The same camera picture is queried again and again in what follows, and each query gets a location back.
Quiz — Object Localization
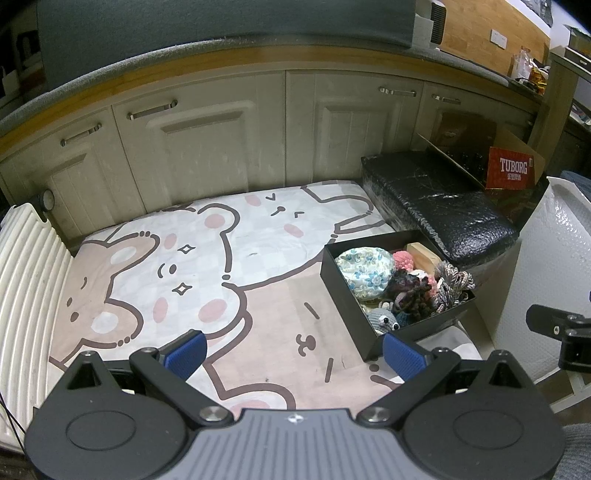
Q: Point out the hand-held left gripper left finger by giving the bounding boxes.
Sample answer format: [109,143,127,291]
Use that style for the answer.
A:
[48,330,234,430]

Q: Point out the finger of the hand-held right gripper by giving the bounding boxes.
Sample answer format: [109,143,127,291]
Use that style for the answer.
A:
[526,304,591,339]

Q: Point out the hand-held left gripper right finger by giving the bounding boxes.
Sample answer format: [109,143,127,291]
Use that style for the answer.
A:
[358,333,543,430]

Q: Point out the small grey crochet animal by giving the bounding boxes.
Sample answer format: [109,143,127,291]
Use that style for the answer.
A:
[367,307,402,335]

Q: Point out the dark blue brown crochet piece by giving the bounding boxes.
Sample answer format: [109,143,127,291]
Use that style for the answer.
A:
[385,271,439,328]

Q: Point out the black cardboard box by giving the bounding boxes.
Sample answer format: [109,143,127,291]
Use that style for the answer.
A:
[320,230,476,363]

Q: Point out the floral drawstring pouch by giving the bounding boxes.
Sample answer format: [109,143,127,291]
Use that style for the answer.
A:
[335,247,395,303]

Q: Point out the pink crochet doll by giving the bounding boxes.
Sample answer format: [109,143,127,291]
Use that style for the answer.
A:
[392,249,439,296]

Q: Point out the oval wooden block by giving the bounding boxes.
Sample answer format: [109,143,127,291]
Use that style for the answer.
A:
[406,242,443,274]

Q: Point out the white bubble wrap panel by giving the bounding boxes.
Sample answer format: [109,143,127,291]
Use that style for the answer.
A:
[496,175,591,412]

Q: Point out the cartoon bear printed blanket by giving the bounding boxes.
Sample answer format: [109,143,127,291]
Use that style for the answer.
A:
[48,180,483,412]

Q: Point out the black plastic-wrapped cushion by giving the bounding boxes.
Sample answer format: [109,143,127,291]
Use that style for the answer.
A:
[361,151,519,278]

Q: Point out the red beer carton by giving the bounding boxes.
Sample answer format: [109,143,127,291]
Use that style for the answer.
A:
[485,147,539,191]

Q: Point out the white ribbed board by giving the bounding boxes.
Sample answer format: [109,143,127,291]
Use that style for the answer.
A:
[0,203,77,457]

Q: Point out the cream cabinet door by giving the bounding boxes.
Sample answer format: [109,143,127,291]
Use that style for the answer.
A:
[285,69,426,189]
[0,108,126,247]
[418,83,542,154]
[113,71,290,219]

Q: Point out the snack packets on counter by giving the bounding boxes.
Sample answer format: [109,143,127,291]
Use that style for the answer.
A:
[510,46,551,94]

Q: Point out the grey countertop with wooden edge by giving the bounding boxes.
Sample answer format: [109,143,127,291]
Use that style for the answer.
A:
[0,34,555,154]

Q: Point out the white appliance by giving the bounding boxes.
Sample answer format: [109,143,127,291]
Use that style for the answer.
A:
[413,0,447,49]

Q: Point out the dark grey panel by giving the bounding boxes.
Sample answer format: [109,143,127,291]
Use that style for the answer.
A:
[37,0,417,55]

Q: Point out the black cable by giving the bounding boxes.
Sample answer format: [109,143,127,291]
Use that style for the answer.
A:
[0,392,25,459]

